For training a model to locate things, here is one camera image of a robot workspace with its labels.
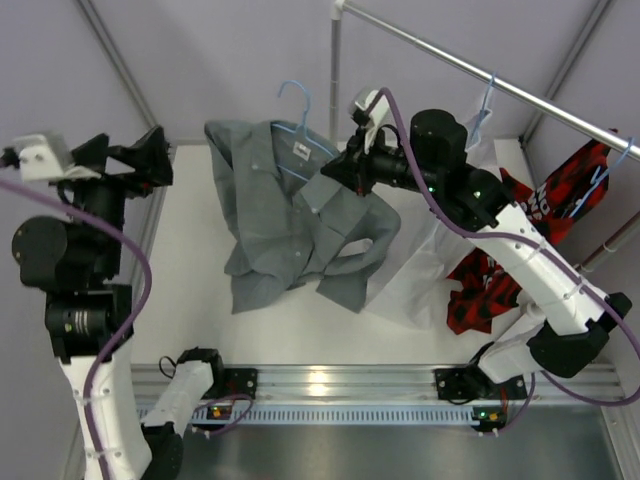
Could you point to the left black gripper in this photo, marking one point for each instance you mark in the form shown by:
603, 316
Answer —
149, 154

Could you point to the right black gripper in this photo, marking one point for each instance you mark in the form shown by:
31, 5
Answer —
354, 168

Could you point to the light blue hanger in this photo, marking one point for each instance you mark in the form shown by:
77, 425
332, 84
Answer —
300, 135

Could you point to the grey button shirt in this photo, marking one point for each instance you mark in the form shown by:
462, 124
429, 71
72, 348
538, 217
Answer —
291, 223

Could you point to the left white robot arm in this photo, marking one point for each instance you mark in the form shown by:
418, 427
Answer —
73, 258

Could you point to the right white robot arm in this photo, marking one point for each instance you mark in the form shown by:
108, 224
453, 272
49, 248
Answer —
574, 319

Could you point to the white hanging shirt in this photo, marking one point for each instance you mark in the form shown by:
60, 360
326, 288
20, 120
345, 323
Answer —
411, 287

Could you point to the blue hanger under white shirt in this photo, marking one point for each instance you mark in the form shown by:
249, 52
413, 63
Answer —
485, 111

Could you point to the red black plaid shirt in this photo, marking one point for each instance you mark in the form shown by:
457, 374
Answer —
487, 291

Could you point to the blue hanger under red shirt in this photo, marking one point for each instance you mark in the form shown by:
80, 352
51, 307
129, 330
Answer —
599, 177

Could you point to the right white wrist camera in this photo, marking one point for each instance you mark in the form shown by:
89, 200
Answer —
369, 110

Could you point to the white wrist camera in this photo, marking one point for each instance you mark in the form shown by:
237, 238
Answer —
369, 110
44, 156

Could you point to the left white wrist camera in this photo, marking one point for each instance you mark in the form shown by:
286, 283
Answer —
44, 156

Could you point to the silver clothes rack rail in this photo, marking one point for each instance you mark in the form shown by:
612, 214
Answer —
540, 104

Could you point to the white rack upright post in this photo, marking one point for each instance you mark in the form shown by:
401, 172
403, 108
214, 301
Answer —
337, 8

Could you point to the aluminium mounting rail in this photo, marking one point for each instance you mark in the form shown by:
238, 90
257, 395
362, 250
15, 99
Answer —
327, 383

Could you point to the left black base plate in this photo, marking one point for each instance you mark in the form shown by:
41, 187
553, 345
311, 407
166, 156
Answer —
240, 380

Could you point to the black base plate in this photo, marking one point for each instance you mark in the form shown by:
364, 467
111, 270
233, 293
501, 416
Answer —
240, 380
460, 385

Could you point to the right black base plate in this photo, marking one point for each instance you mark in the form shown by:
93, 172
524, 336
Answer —
460, 385

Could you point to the slotted grey cable duct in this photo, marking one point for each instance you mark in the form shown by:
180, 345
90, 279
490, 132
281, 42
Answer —
368, 415

